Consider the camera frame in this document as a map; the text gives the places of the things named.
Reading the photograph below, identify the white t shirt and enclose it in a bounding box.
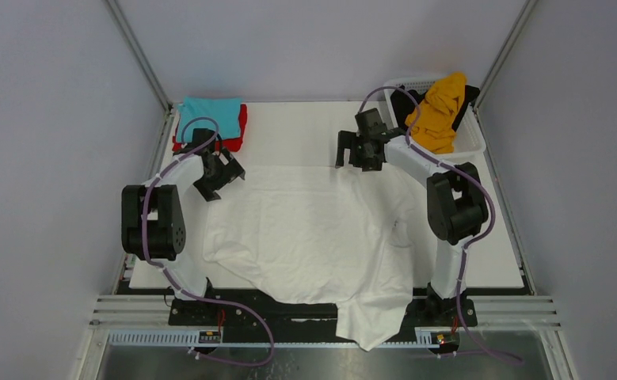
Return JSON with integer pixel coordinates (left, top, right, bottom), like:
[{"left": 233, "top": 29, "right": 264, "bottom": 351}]
[{"left": 202, "top": 166, "right": 425, "bottom": 351}]

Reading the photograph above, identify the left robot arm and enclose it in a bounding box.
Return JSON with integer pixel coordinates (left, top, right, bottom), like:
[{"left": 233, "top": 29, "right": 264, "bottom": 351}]
[{"left": 120, "top": 129, "right": 246, "bottom": 325}]

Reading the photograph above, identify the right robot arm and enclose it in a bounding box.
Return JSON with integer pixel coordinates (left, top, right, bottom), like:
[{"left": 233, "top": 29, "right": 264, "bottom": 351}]
[{"left": 335, "top": 108, "right": 494, "bottom": 326}]

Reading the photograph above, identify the black t shirt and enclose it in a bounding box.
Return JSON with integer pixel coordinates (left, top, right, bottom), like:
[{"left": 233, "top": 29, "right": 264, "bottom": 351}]
[{"left": 390, "top": 85, "right": 481, "bottom": 131}]

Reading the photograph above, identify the folded cyan t shirt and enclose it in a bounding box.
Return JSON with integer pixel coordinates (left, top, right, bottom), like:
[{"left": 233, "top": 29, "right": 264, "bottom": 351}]
[{"left": 175, "top": 97, "right": 242, "bottom": 143}]

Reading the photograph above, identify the yellow t shirt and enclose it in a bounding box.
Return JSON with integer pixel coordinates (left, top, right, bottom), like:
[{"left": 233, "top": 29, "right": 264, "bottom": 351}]
[{"left": 405, "top": 72, "right": 467, "bottom": 154}]

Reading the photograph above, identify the white plastic basket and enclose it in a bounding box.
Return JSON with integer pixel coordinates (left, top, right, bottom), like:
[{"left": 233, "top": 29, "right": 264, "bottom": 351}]
[{"left": 381, "top": 72, "right": 486, "bottom": 163}]

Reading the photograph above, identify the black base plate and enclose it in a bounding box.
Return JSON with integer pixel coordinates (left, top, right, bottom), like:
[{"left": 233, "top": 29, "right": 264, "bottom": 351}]
[{"left": 168, "top": 285, "right": 461, "bottom": 344}]

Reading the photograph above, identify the left metal frame post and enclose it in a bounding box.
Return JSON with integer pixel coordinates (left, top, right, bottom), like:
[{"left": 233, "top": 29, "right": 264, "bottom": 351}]
[{"left": 102, "top": 0, "right": 172, "bottom": 112}]

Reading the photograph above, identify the metal frame post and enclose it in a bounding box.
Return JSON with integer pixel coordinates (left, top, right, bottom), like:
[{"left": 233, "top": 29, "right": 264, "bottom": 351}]
[
  {"left": 102, "top": 0, "right": 172, "bottom": 112},
  {"left": 473, "top": 0, "right": 539, "bottom": 111}
]

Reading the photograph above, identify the white slotted cable duct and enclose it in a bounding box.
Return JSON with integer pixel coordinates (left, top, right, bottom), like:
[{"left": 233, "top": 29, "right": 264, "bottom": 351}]
[{"left": 109, "top": 328, "right": 459, "bottom": 349}]

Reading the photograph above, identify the right metal frame post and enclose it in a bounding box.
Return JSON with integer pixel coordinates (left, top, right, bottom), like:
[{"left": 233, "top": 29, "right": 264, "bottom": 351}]
[{"left": 473, "top": 0, "right": 539, "bottom": 111}]

